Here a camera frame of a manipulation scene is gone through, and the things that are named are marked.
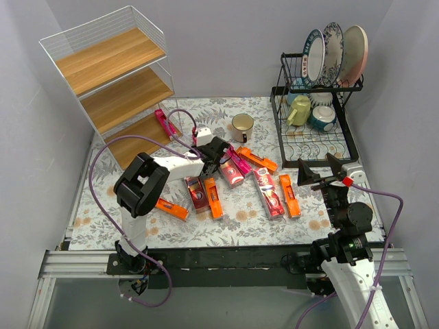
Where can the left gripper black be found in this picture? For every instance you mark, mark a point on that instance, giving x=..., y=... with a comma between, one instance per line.
x=218, y=151

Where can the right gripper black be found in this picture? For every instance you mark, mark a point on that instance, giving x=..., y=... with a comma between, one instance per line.
x=324, y=181

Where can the red 3d toothpaste box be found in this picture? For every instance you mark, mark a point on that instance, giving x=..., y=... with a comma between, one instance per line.
x=267, y=193
x=231, y=174
x=197, y=194

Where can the pink toothpaste box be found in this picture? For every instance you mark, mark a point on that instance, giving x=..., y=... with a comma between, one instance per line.
x=243, y=167
x=167, y=125

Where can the orange toothpaste box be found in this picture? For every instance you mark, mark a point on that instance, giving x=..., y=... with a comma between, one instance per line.
x=290, y=199
x=172, y=209
x=213, y=197
x=249, y=156

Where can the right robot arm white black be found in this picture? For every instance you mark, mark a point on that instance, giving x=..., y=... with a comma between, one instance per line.
x=345, y=256

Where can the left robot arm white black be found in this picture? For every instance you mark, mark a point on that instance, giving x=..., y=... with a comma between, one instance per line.
x=141, y=184

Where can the floral table mat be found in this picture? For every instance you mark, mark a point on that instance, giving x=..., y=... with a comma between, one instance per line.
x=244, y=221

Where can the orange toothpaste box top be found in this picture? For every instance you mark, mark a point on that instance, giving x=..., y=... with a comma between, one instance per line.
x=249, y=156

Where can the teal white bowl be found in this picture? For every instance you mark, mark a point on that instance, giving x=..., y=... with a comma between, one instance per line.
x=322, y=118

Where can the yellow green mug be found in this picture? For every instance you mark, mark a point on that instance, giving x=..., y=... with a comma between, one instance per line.
x=300, y=111

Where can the white blue patterned bowl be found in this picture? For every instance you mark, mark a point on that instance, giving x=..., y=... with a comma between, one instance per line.
x=320, y=99

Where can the light blue cup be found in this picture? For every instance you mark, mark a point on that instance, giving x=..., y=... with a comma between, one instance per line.
x=294, y=88

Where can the white plate blue rim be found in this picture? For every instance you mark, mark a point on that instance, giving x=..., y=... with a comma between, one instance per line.
x=313, y=55

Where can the cream pink plate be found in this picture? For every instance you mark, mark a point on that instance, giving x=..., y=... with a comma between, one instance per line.
x=355, y=56

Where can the blue floral plate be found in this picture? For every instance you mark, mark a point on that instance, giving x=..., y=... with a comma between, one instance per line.
x=334, y=52

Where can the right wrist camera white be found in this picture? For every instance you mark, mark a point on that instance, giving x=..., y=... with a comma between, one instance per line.
x=355, y=174

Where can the cream mug black handle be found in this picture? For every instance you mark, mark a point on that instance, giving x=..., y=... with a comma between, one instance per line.
x=242, y=125

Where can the black wire dish rack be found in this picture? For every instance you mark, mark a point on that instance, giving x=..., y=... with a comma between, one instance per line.
x=305, y=141

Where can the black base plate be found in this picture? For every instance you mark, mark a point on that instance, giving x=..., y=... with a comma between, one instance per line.
x=252, y=266

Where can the aluminium frame rail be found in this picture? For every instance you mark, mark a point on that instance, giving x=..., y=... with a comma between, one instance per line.
x=89, y=264

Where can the white wire wooden shelf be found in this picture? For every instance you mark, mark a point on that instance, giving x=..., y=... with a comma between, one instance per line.
x=117, y=68

